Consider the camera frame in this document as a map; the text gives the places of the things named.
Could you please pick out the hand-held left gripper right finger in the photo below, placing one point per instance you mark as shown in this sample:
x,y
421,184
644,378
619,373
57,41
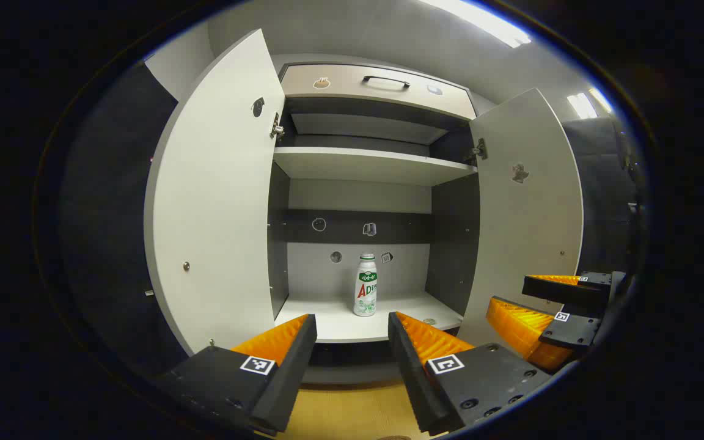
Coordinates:
x,y
410,366

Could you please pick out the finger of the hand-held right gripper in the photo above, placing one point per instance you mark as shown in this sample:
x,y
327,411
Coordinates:
x,y
572,333
563,292

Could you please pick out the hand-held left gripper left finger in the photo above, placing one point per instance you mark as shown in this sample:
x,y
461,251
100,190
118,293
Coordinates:
x,y
294,360

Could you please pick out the white plastic bottle green label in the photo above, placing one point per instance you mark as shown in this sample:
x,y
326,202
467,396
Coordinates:
x,y
365,299

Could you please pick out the white grey cabinet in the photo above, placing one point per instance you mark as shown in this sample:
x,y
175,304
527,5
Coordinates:
x,y
450,232

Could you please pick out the metal door hinge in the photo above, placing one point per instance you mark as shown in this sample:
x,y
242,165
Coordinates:
x,y
277,128
480,148

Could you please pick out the white cabinet shelf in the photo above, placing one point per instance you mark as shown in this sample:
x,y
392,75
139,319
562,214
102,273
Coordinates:
x,y
364,165

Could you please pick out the white cabinet drawer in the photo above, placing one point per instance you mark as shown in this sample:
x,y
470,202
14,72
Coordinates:
x,y
352,93

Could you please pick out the black backdrop cloth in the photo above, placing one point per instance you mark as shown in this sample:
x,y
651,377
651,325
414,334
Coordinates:
x,y
107,214
602,183

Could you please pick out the small ceiling light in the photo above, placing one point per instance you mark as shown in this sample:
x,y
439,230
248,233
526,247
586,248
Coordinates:
x,y
582,105
602,99

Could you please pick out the long ceiling light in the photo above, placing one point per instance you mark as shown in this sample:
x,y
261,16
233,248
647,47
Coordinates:
x,y
486,21

